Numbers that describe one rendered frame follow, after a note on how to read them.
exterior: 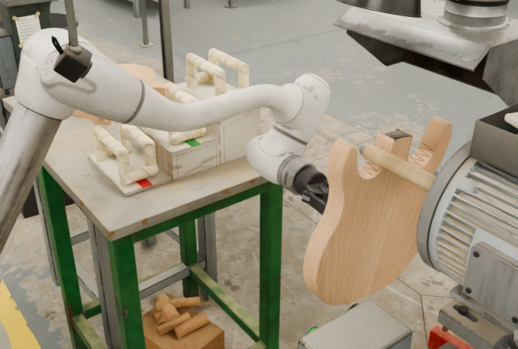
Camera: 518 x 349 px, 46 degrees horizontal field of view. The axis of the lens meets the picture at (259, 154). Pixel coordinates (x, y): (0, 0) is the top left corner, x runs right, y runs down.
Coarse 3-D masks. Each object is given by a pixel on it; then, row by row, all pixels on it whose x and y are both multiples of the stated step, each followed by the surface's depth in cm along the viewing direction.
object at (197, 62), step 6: (192, 54) 184; (192, 60) 182; (198, 60) 180; (204, 60) 179; (198, 66) 180; (204, 66) 177; (210, 66) 175; (216, 66) 174; (210, 72) 174; (216, 72) 172; (222, 72) 172
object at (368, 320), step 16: (368, 304) 100; (336, 320) 96; (352, 320) 96; (368, 320) 96; (384, 320) 96; (304, 336) 93; (320, 336) 93; (336, 336) 93; (352, 336) 93; (368, 336) 93; (384, 336) 93; (400, 336) 93
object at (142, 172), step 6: (144, 168) 169; (150, 168) 169; (156, 168) 170; (126, 174) 166; (132, 174) 167; (138, 174) 167; (144, 174) 168; (150, 174) 170; (126, 180) 166; (132, 180) 167
